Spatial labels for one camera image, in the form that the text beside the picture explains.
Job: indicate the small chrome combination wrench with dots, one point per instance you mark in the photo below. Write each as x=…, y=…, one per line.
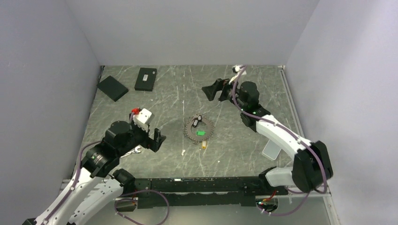
x=136, y=150

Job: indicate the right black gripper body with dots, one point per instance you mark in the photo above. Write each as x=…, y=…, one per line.
x=226, y=93

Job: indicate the black perforated box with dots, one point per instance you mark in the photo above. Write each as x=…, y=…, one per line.
x=112, y=88

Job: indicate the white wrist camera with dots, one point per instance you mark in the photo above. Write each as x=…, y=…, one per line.
x=238, y=70
x=141, y=117

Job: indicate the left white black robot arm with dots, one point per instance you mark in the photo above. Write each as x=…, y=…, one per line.
x=77, y=204

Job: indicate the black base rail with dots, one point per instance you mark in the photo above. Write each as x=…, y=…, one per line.
x=245, y=191

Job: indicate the black flat box with label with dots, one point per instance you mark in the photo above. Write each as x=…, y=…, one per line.
x=145, y=79

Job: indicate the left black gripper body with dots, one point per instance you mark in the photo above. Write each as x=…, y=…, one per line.
x=143, y=138

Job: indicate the key with green tag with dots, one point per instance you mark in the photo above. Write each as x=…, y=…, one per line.
x=200, y=133

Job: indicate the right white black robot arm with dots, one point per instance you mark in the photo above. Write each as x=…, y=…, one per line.
x=311, y=163

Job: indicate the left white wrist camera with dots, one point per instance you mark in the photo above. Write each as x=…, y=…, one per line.
x=141, y=117

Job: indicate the aluminium frame rail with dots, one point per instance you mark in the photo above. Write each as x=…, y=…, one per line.
x=290, y=101

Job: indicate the translucent grey plastic card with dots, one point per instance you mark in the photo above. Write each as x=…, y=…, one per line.
x=271, y=150

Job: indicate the key with black white tag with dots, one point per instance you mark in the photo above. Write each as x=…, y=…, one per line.
x=196, y=120

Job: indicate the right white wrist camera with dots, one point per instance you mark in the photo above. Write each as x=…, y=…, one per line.
x=238, y=70

